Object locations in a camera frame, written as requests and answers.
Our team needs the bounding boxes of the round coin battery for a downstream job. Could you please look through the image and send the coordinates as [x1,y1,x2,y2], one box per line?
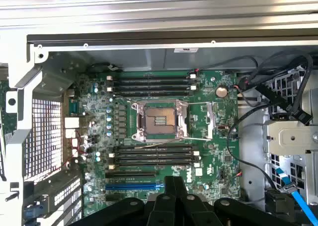
[215,85,228,98]

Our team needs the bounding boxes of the green motherboard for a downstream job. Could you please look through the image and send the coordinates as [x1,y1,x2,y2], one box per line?
[77,71,241,217]

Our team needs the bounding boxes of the open PC case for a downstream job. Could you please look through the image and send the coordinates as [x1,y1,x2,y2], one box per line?
[0,28,318,226]

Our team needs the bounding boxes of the thick black power wire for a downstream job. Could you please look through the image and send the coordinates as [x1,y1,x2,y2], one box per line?
[238,51,314,127]

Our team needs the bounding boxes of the long black expansion slot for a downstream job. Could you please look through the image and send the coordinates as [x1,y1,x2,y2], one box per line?
[105,170,160,177]

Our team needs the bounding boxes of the silver socket cover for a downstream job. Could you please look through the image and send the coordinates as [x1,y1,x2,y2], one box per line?
[185,101,217,141]

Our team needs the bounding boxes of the thin black red wire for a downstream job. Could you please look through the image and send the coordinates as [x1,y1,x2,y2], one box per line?
[195,56,259,72]

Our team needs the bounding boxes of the silver wire locking lever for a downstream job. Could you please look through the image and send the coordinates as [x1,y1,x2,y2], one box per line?
[134,139,186,150]

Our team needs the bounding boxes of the blue expansion slot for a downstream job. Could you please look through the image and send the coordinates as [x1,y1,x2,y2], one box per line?
[105,183,165,190]

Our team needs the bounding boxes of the silver metal disk bay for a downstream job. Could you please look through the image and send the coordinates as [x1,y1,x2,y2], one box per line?
[262,69,318,207]

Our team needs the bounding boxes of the green graphics card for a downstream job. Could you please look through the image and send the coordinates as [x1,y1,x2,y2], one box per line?
[0,79,8,147]

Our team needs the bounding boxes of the RAM slot black latches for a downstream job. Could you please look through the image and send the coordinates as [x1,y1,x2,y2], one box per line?
[112,78,197,85]
[113,155,201,162]
[112,90,197,96]
[113,144,194,150]

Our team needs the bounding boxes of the blue disk wire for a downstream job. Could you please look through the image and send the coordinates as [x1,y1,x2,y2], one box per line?
[273,168,318,226]

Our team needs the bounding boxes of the thin black fan wire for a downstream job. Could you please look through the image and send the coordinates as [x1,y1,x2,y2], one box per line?
[226,103,278,194]

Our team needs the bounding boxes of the CPU socket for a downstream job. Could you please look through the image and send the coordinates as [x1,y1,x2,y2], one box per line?
[131,99,189,143]

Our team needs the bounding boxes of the RAM slot white latches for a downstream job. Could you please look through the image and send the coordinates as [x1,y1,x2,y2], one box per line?
[106,84,198,91]
[108,160,201,169]
[106,74,198,79]
[108,150,201,157]

